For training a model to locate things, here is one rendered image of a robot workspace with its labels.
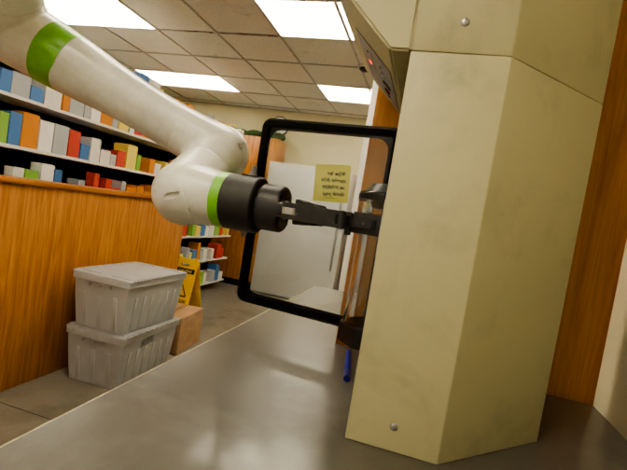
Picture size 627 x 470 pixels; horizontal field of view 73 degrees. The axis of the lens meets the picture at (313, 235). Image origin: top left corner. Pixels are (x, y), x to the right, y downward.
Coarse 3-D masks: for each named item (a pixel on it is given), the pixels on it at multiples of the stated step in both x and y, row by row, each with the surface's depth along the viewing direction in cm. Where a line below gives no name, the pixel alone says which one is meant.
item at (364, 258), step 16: (368, 192) 60; (368, 208) 61; (368, 240) 61; (368, 256) 60; (352, 272) 63; (368, 272) 60; (352, 288) 62; (368, 288) 60; (352, 304) 62; (352, 320) 61
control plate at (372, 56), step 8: (360, 40) 64; (368, 48) 63; (368, 56) 68; (376, 56) 61; (368, 64) 74; (376, 64) 66; (376, 72) 71; (384, 72) 63; (376, 80) 78; (384, 80) 69; (392, 80) 63; (392, 88) 67; (392, 96) 73
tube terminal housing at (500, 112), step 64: (448, 0) 48; (512, 0) 47; (576, 0) 51; (448, 64) 48; (512, 64) 47; (576, 64) 53; (448, 128) 48; (512, 128) 48; (576, 128) 54; (448, 192) 48; (512, 192) 50; (576, 192) 56; (384, 256) 50; (448, 256) 48; (512, 256) 51; (384, 320) 50; (448, 320) 49; (512, 320) 53; (384, 384) 50; (448, 384) 49; (512, 384) 55; (384, 448) 51; (448, 448) 50
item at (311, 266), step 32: (288, 160) 89; (320, 160) 86; (352, 160) 83; (384, 160) 81; (320, 192) 86; (352, 192) 83; (288, 224) 88; (256, 256) 91; (288, 256) 88; (320, 256) 86; (352, 256) 83; (256, 288) 91; (288, 288) 88; (320, 288) 86
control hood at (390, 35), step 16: (352, 0) 51; (368, 0) 51; (384, 0) 50; (400, 0) 50; (416, 0) 49; (352, 16) 58; (368, 16) 51; (384, 16) 50; (400, 16) 50; (416, 16) 49; (352, 32) 67; (368, 32) 55; (384, 32) 50; (400, 32) 50; (384, 48) 52; (400, 48) 50; (384, 64) 60; (400, 64) 54; (400, 80) 60; (400, 96) 67
